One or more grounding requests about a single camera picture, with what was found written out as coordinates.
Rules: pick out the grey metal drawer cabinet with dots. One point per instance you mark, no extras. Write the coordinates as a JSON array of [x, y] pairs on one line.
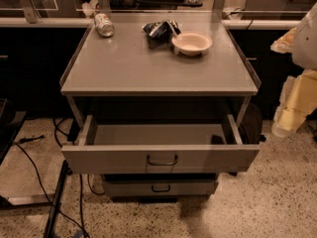
[[122, 81]]

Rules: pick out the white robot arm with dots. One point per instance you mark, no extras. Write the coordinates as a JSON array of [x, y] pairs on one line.
[[301, 42]]

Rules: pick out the covered gripper body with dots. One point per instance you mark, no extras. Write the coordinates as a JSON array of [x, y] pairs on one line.
[[305, 45]]

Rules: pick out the grey lower drawer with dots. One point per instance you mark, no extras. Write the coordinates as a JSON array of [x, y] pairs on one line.
[[157, 185]]

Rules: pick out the small black object in drawer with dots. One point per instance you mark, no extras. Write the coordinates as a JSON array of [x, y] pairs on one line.
[[216, 140]]

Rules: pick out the silver soda can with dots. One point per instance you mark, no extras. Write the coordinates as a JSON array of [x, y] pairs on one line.
[[104, 25]]

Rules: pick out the blue white chip bag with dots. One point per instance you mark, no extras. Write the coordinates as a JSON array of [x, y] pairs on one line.
[[161, 29]]

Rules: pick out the grey top drawer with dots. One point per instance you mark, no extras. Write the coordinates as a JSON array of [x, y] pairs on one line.
[[159, 149]]

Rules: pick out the white bowl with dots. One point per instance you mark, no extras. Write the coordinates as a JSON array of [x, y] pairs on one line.
[[191, 43]]

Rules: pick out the black stand leg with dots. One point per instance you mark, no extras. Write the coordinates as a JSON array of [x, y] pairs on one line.
[[49, 231]]

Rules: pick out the grey drawer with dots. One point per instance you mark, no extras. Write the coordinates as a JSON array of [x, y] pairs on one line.
[[157, 185], [159, 149]]

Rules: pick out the dark side table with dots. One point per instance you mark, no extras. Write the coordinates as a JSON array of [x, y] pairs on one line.
[[11, 122]]

